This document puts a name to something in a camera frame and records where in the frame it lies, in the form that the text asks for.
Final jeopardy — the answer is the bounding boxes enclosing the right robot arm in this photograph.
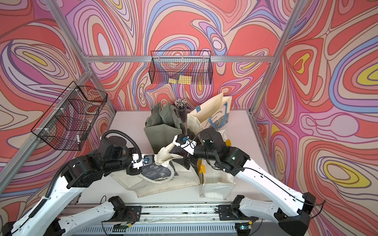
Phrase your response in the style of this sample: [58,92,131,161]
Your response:
[172,127,316,236]

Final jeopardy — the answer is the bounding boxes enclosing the aluminium frame post left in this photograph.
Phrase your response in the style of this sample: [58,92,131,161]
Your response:
[44,0,117,114]

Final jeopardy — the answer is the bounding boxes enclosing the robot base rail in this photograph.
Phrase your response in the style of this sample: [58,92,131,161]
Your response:
[56,202,284,236]

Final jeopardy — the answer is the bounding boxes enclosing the aluminium frame post right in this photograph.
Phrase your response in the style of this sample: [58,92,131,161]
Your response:
[249,0,308,114]

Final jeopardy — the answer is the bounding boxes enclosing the black wire basket back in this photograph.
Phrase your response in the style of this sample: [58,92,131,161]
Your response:
[149,50,213,85]

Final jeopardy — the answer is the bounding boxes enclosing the yellow sticky notes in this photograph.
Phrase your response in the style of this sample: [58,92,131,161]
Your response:
[168,75,192,85]

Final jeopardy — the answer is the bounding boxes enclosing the cream canvas tote bag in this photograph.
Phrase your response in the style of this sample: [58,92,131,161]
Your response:
[110,143,200,198]

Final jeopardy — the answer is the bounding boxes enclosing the aluminium frame post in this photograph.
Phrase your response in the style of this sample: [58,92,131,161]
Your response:
[44,0,117,114]
[249,0,308,114]

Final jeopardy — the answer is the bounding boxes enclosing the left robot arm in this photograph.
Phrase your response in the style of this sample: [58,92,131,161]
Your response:
[2,130,154,236]

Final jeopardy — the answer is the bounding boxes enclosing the black wire basket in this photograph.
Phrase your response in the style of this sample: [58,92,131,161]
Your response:
[149,50,213,85]
[31,82,108,151]

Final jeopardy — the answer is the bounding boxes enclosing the cream blue-handled tote bag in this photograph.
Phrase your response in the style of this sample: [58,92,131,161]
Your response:
[187,92,232,134]

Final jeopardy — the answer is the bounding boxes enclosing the aluminium frame crossbar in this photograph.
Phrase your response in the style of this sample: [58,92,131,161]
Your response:
[84,56,274,63]

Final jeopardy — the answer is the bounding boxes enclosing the black wire basket left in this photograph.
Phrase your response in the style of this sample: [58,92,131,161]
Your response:
[31,82,108,151]

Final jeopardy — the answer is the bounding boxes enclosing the black cup of sticks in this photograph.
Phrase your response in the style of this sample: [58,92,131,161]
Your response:
[174,98,187,134]

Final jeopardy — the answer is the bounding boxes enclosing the olive green canvas bag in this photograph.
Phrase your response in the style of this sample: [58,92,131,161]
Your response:
[144,103,185,154]

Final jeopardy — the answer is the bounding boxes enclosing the white yellow-handled bag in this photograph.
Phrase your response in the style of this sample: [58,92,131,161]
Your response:
[197,128,237,201]

